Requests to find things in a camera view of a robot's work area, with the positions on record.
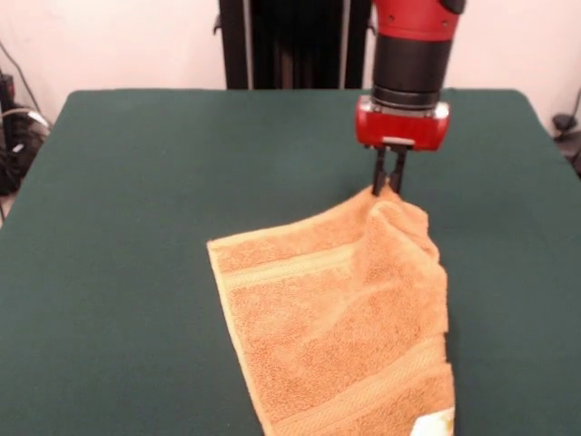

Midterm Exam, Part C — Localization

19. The dark green table cloth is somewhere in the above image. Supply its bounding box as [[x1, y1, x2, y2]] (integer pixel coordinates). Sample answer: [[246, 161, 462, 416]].
[[0, 88, 581, 436]]

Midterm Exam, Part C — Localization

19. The black clamp with cable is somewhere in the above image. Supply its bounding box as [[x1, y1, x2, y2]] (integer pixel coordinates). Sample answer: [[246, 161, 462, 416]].
[[550, 85, 581, 178]]

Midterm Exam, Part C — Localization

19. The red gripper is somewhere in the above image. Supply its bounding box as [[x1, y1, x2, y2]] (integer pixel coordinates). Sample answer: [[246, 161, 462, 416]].
[[354, 94, 452, 197]]

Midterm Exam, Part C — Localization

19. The black wall power adapter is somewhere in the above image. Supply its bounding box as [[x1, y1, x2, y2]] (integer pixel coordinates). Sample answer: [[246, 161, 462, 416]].
[[0, 72, 17, 114]]

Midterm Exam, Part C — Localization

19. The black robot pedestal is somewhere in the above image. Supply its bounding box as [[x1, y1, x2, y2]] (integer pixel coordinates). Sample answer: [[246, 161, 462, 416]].
[[211, 0, 376, 90]]

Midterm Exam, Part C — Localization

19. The tangled black cable bundle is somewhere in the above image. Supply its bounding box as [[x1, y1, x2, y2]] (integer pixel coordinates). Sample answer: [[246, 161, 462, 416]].
[[0, 40, 52, 196]]

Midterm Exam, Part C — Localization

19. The orange terry towel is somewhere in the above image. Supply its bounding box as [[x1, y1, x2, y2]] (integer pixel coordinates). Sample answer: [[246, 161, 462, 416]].
[[206, 186, 457, 436]]

